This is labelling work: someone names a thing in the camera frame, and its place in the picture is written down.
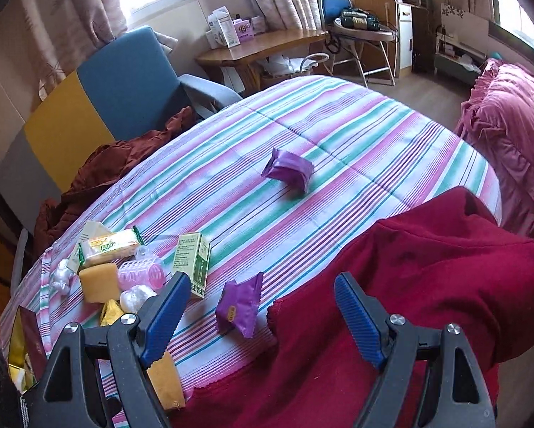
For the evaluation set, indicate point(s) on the folding chair with bag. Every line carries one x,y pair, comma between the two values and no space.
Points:
349,29

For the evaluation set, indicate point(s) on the wooden desk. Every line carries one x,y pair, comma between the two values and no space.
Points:
243,57

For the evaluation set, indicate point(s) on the white plastic ball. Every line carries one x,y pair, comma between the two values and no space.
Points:
61,278
132,300

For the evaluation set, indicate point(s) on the beige cardboard box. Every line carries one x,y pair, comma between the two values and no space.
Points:
91,230

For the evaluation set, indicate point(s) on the green cracker pack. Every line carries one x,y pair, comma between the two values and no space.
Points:
107,248

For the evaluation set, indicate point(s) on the green small box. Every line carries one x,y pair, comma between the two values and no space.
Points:
192,257

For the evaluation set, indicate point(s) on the yellow patterned pouch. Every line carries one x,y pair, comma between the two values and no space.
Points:
110,313

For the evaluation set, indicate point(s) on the grey yellow blue armchair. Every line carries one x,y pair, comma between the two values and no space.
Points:
125,89

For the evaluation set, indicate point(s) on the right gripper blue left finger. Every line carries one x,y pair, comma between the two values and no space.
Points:
94,373

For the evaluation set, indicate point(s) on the white boxes on desk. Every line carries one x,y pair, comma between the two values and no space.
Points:
227,31

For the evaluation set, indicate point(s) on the low white shelf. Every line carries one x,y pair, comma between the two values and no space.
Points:
457,60

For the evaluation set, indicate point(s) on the white cabinet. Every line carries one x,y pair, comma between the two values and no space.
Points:
405,33

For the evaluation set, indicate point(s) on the red cloth garment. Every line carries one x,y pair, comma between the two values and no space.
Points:
445,261

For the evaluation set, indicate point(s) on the pink bed cover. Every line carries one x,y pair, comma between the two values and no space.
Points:
498,121

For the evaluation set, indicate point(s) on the gold metal tray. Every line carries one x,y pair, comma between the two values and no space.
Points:
26,358

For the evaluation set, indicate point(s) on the dark red blanket on chair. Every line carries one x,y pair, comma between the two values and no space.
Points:
106,166

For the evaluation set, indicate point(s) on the yellow sponge block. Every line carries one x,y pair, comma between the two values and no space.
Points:
100,283

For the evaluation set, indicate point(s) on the purple snack packet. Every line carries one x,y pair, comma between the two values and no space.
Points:
238,306
290,169

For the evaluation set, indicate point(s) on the pink hair roller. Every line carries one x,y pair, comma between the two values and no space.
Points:
145,268

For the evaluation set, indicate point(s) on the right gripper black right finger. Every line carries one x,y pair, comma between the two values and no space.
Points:
454,392

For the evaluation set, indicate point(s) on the striped tablecloth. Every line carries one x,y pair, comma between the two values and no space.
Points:
278,183

